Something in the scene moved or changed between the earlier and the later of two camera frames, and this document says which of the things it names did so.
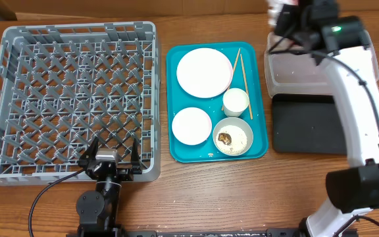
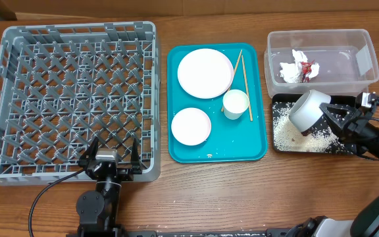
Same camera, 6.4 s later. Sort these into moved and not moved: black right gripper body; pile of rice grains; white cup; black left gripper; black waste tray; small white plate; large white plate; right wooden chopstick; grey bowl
Moved: pile of rice grains; black right gripper body; grey bowl
Not moved: white cup; black waste tray; black left gripper; right wooden chopstick; small white plate; large white plate
